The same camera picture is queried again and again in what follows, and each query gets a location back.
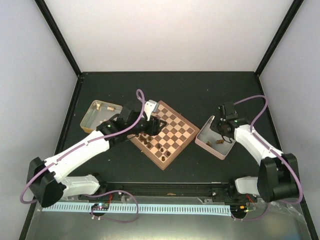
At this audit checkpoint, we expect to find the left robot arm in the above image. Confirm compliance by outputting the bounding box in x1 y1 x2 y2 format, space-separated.
26 100 166 208

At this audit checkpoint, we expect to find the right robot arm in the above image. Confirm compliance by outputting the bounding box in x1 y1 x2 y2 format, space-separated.
210 117 303 203

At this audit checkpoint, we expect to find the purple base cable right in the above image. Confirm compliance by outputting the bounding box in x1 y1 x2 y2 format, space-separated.
231 202 270 222

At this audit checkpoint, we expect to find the pink tin box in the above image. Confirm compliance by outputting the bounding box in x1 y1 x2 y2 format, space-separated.
195 115 236 160

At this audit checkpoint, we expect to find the dark chess pieces pile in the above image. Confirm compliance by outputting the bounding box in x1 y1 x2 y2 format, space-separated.
206 139 225 148

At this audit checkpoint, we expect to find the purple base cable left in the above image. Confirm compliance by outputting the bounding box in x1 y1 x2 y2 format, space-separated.
90 190 140 223

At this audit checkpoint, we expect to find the light chess pieces pile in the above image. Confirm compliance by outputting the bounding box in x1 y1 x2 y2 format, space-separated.
96 103 115 112

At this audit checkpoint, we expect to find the yellow tin box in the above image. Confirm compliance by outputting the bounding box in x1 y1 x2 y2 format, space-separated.
80 100 123 134

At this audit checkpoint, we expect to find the light blue cable duct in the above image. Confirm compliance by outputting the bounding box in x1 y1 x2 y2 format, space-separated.
42 202 231 217

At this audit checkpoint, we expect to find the wooden chess board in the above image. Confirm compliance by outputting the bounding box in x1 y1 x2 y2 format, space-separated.
130 101 200 170

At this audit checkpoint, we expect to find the black frame rail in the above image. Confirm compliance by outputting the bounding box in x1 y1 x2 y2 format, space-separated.
37 181 311 201

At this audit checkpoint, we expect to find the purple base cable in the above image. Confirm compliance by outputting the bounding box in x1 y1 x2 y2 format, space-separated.
90 190 140 223
231 202 270 222

